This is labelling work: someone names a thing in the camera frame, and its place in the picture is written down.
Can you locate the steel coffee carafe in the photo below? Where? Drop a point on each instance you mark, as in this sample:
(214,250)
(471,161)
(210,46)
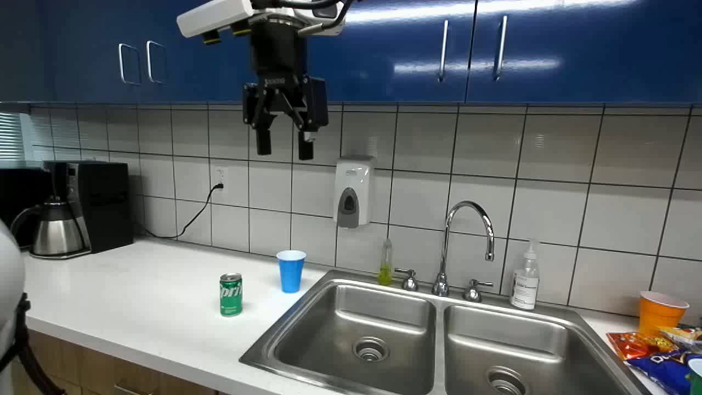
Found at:
(55,233)

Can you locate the blue wall cabinet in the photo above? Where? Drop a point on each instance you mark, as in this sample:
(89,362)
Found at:
(576,49)

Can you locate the window blinds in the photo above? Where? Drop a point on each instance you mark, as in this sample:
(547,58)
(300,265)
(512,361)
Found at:
(10,137)

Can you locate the steel double sink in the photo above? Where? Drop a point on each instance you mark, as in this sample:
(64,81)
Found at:
(356,318)

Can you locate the orange plastic cup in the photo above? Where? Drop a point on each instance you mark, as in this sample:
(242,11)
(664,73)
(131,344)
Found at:
(658,315)

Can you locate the chrome tap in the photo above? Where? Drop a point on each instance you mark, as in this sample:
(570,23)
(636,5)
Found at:
(445,247)

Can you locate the pale snack bag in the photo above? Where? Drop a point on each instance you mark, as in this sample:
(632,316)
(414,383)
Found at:
(683,334)

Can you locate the clear pump bottle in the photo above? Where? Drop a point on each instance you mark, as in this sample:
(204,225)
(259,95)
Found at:
(525,285)

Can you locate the white wall socket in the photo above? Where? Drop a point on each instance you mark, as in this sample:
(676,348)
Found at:
(220,173)

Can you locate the wooden drawer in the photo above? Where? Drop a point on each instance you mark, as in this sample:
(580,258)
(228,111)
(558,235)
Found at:
(109,373)

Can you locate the green cup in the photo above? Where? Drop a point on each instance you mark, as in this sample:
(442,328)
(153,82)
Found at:
(696,378)

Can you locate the blue cabinet door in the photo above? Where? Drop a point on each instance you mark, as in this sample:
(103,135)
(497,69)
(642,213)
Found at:
(603,49)
(88,49)
(395,55)
(192,66)

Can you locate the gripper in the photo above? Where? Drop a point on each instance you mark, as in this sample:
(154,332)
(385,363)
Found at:
(278,55)

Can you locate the blue chip bag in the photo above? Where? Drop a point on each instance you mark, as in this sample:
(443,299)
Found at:
(661,370)

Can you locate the green soda can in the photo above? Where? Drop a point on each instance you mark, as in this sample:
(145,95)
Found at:
(231,296)

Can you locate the chrome tap lever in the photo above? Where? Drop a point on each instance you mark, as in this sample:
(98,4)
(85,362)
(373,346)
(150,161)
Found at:
(473,291)
(408,280)

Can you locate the white wall soap dispenser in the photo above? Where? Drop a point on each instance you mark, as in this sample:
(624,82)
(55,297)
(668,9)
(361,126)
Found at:
(354,186)

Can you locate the black microwave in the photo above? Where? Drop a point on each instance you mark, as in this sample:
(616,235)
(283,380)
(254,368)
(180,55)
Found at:
(22,197)

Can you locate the green dish soap bottle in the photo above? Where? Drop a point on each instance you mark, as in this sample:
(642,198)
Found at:
(385,271)

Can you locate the blue plastic cup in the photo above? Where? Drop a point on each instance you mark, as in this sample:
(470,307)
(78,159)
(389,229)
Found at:
(290,271)

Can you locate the orange chip bag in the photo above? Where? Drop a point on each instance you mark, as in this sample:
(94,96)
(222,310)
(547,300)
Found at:
(639,345)

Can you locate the black coffee maker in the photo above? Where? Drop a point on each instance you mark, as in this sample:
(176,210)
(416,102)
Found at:
(107,208)

